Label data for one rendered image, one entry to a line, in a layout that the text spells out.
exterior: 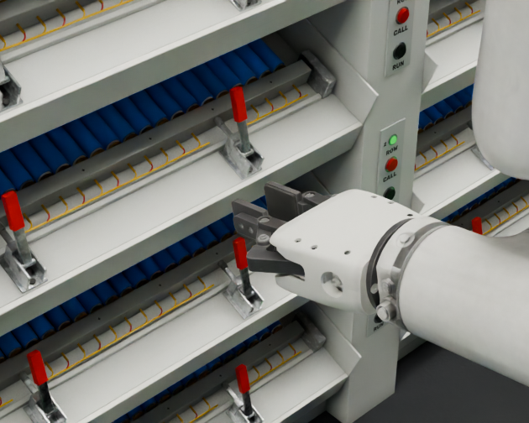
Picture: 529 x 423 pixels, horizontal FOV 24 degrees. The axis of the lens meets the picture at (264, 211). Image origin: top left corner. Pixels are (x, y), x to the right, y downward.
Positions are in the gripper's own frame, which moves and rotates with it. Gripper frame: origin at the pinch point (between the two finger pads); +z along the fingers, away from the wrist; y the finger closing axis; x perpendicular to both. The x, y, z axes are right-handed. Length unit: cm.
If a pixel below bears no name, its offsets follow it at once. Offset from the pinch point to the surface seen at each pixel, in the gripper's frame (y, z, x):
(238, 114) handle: 13.5, 20.0, -1.0
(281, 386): 21, 31, -44
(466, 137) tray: 57, 29, -24
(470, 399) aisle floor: 46, 22, -57
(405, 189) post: 37.9, 22.2, -21.0
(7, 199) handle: -13.1, 20.0, 1.3
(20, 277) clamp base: -13.6, 20.3, -6.6
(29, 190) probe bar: -8.2, 25.3, -1.5
